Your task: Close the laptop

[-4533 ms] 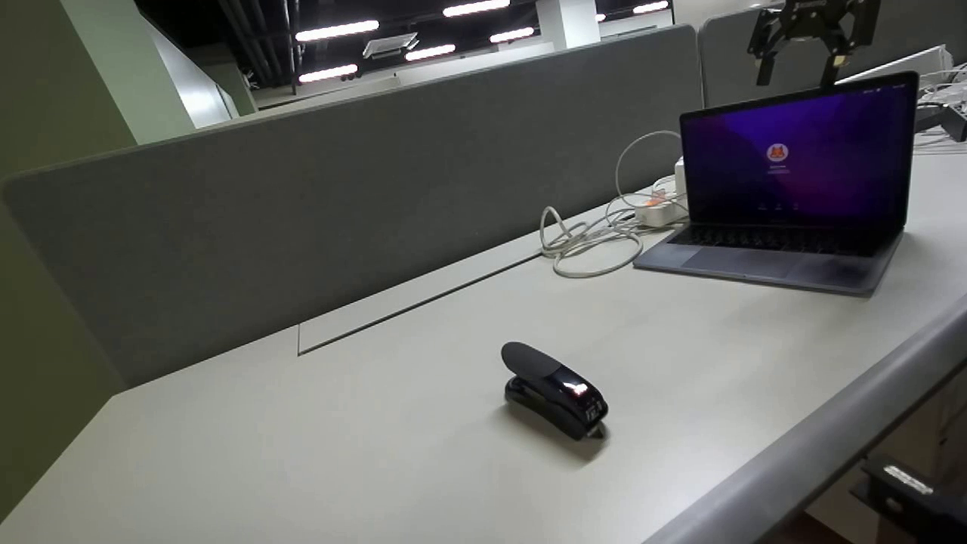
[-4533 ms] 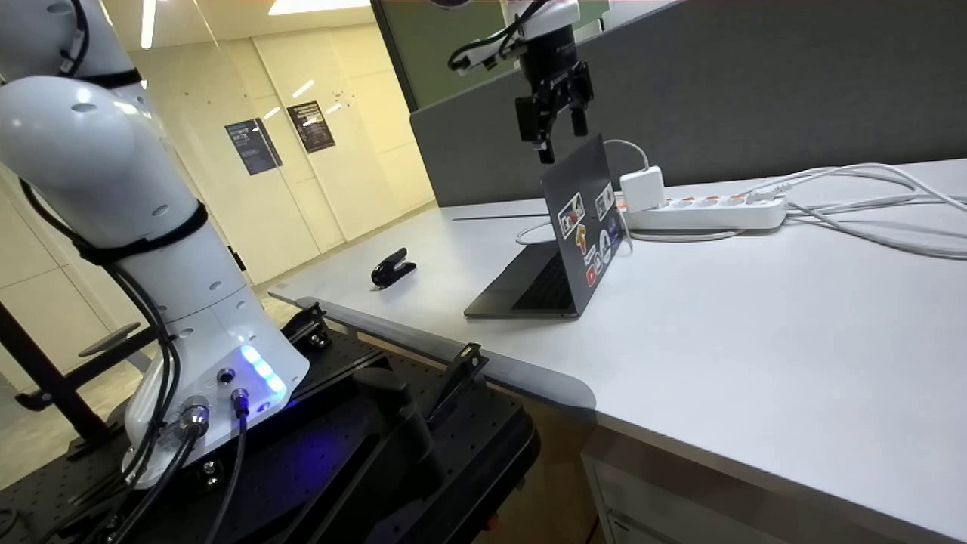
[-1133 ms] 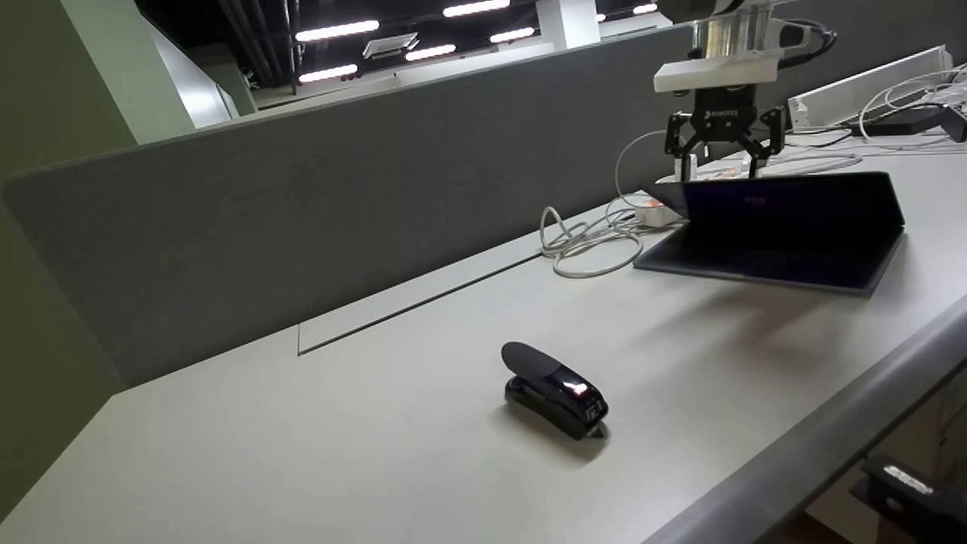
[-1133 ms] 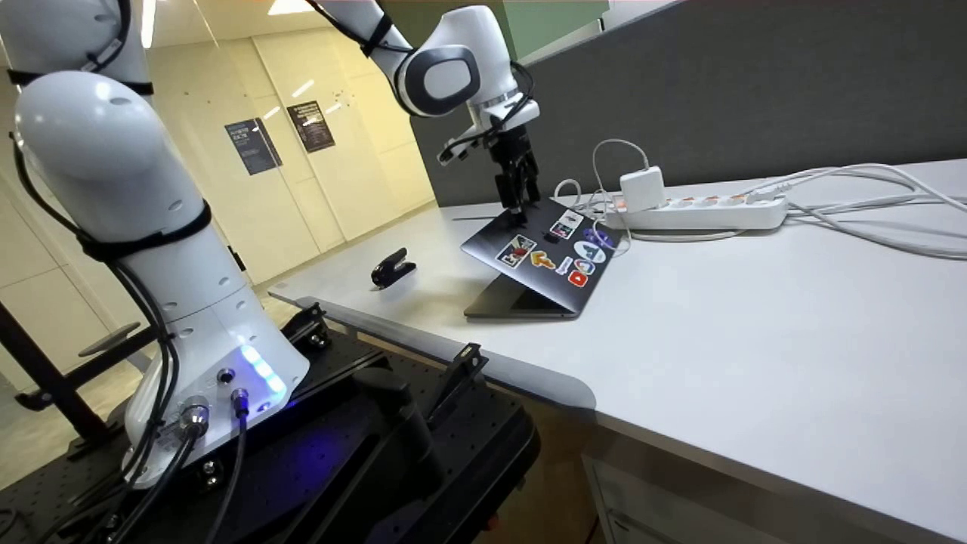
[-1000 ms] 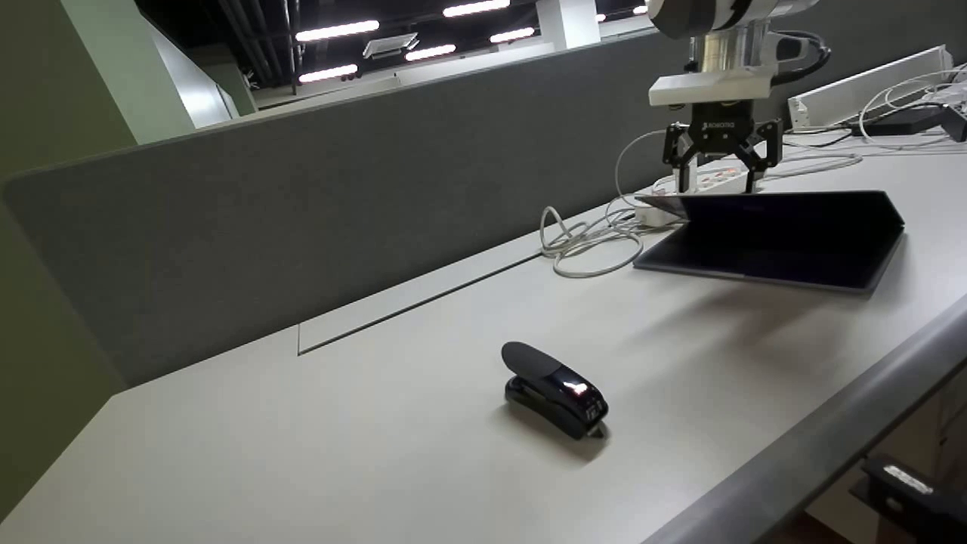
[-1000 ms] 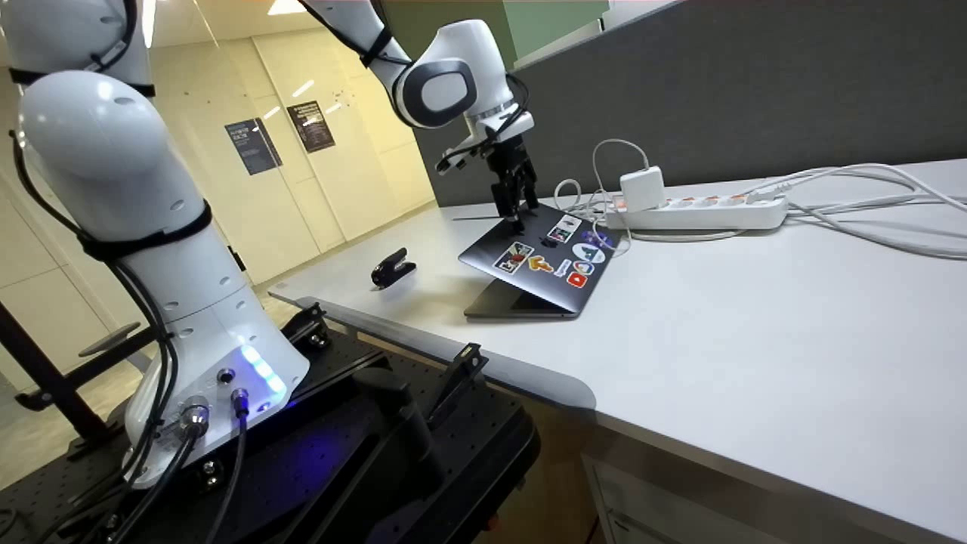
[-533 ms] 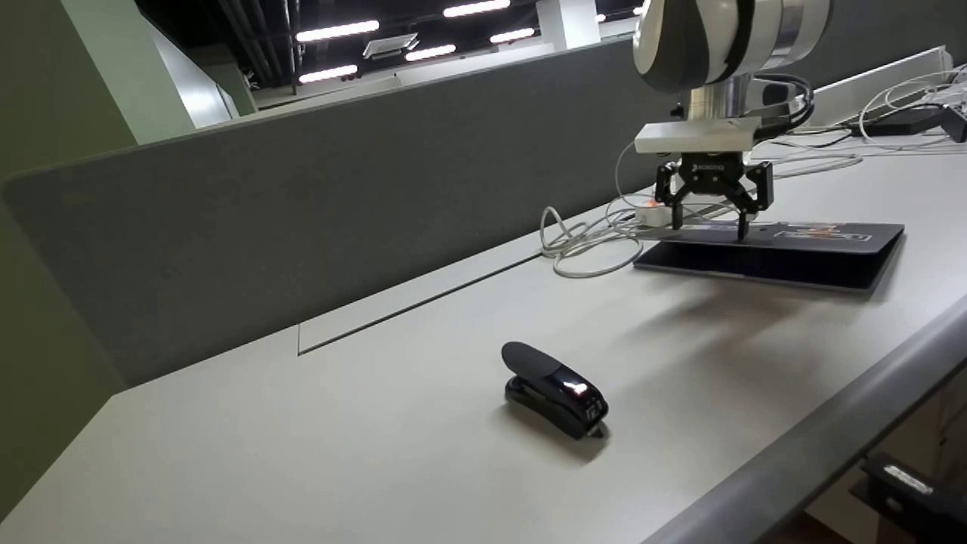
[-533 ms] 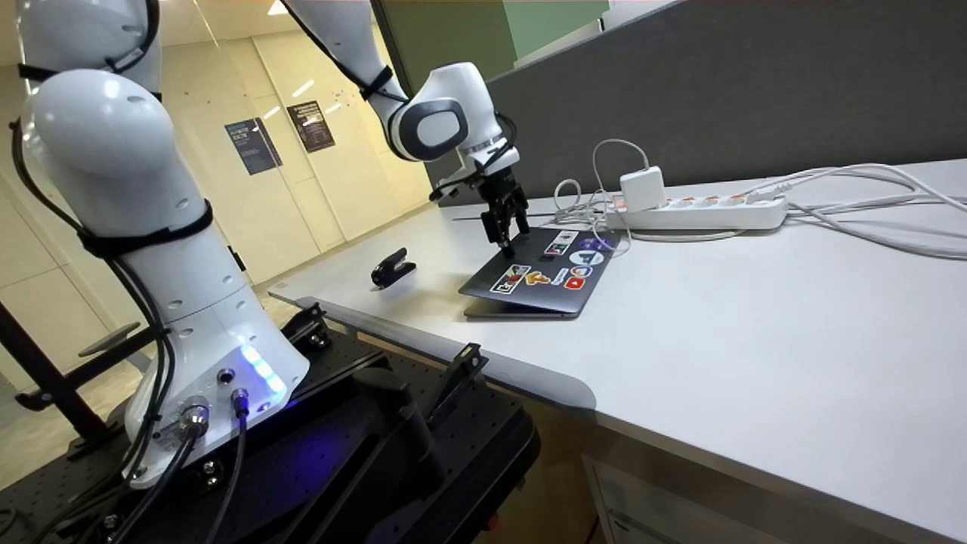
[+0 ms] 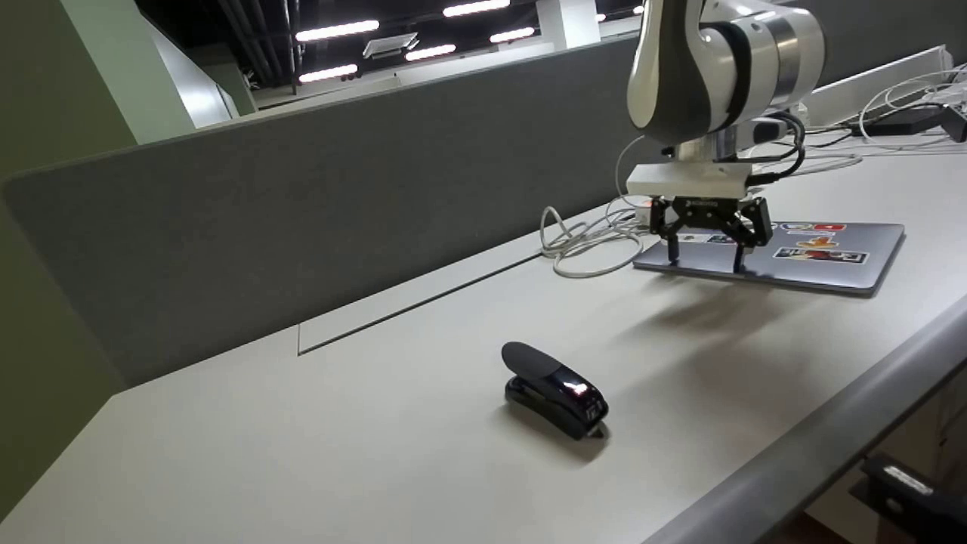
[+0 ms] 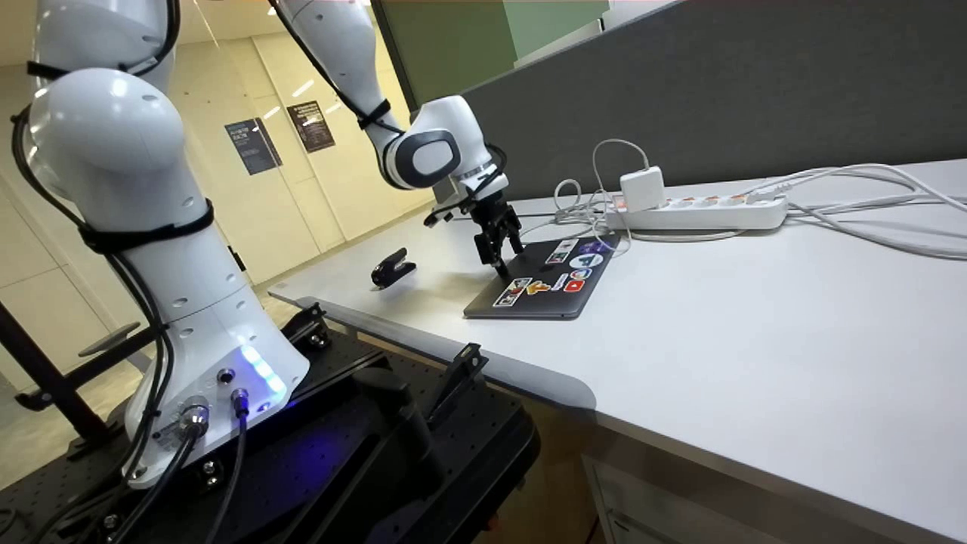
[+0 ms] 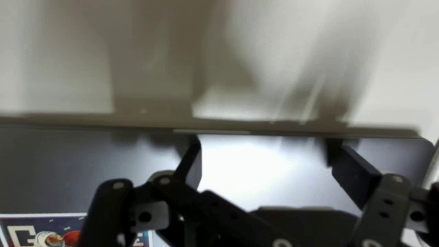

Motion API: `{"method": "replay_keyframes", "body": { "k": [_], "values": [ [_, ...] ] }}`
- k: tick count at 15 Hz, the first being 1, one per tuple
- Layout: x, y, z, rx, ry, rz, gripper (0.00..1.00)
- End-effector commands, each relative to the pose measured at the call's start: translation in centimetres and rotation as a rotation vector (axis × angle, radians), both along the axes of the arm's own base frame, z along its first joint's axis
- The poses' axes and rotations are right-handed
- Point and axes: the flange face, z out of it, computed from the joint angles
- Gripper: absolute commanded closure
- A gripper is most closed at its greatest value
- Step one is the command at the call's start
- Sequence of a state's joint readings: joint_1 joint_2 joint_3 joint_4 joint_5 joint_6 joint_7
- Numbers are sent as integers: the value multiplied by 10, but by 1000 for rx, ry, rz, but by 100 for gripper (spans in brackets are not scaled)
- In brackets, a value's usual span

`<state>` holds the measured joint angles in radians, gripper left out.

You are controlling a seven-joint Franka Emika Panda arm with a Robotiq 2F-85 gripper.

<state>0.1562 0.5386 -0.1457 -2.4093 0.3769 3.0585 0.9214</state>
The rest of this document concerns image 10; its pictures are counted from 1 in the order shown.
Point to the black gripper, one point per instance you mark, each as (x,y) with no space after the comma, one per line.
(491,209)

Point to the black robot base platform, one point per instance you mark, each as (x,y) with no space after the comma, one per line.
(334,465)

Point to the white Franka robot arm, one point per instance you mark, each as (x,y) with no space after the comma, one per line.
(122,171)

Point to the black table clamp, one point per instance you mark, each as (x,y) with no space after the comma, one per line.
(468,363)
(305,325)

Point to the white power adapter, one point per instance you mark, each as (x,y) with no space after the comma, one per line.
(642,190)

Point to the black metal stand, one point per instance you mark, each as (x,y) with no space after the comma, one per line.
(50,381)

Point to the dark grey laptop with stickers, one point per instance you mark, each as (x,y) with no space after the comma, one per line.
(549,283)

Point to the grey desk partition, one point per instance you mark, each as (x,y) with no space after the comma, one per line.
(758,93)

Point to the white power strip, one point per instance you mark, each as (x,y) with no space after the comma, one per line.
(721,212)

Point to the green cabinet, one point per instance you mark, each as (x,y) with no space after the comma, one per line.
(454,40)

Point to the dark wall poster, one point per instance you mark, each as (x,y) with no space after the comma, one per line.
(252,146)
(311,125)

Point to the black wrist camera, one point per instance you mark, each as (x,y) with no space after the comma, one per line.
(443,212)

